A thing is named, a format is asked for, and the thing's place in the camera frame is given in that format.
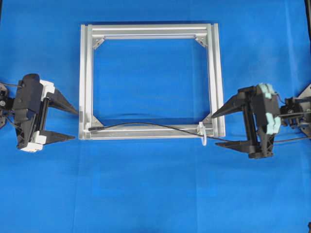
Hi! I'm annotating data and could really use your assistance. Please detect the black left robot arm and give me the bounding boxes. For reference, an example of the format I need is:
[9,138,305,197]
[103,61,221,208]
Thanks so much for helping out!
[0,74,78,152]

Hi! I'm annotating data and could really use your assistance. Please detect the silver aluminium extrusion frame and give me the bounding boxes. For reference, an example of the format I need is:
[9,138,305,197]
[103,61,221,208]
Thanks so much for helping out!
[78,23,225,142]

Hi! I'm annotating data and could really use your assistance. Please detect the translucent white string loop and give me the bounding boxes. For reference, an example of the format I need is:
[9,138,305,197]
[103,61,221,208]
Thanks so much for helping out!
[198,121,208,147]

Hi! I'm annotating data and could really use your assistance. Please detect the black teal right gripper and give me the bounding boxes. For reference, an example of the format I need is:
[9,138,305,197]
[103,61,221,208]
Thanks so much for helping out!
[211,83,281,159]

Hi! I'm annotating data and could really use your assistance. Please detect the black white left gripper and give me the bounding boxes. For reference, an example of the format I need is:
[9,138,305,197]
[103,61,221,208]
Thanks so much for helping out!
[12,73,78,152]

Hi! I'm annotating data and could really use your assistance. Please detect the thin black wire with connector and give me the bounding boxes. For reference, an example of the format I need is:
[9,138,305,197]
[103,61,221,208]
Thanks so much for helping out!
[87,123,311,144]

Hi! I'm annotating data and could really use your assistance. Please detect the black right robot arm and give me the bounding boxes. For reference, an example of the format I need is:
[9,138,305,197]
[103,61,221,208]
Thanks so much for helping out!
[212,83,311,159]

